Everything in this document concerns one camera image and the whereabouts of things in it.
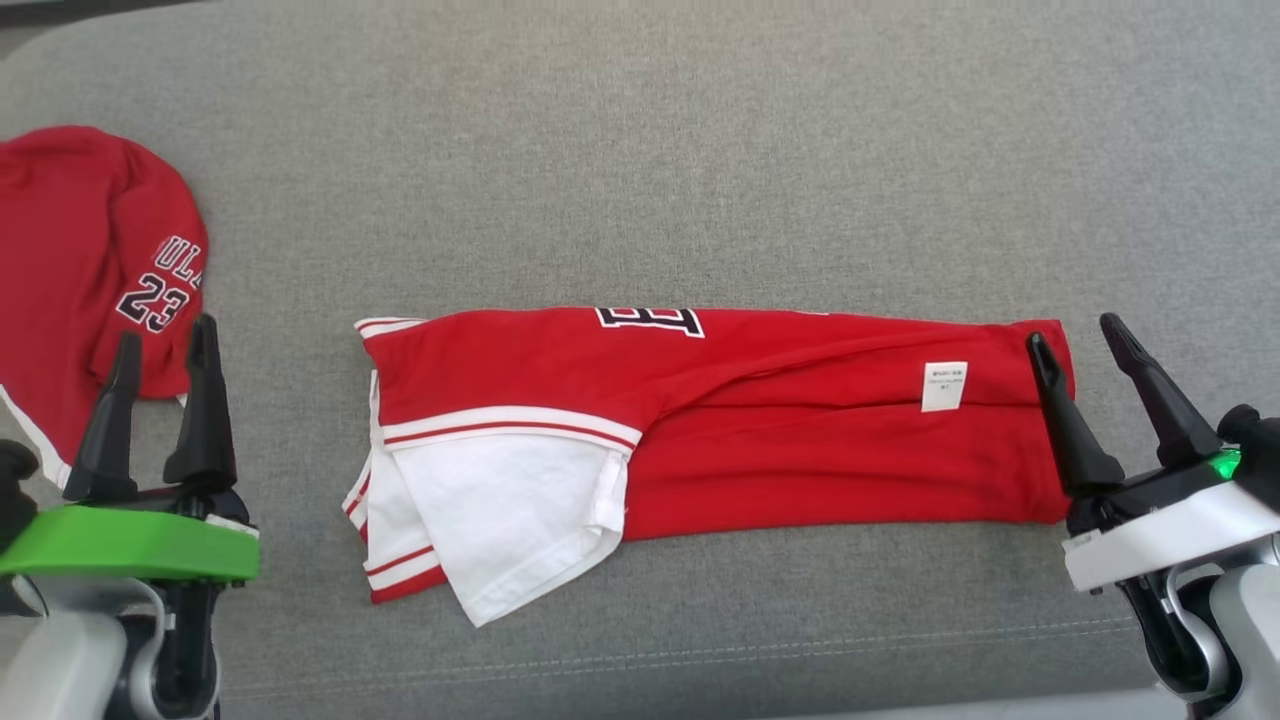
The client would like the red jersey with white sleeves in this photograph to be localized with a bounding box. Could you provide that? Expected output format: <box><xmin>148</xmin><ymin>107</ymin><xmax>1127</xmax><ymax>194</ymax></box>
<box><xmin>342</xmin><ymin>305</ymin><xmax>1076</xmax><ymax>629</ymax></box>

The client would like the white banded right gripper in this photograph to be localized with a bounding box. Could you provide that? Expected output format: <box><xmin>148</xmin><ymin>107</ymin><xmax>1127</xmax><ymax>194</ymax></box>
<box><xmin>1026</xmin><ymin>313</ymin><xmax>1280</xmax><ymax>593</ymax></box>

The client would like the red number 23 jersey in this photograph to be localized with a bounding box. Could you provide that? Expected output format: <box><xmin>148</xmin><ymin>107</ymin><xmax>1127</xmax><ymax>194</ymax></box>
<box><xmin>0</xmin><ymin>125</ymin><xmax>208</xmax><ymax>491</ymax></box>

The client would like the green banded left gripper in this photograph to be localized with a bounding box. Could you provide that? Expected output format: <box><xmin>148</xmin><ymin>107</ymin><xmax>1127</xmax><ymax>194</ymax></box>
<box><xmin>0</xmin><ymin>314</ymin><xmax>261</xmax><ymax>703</ymax></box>

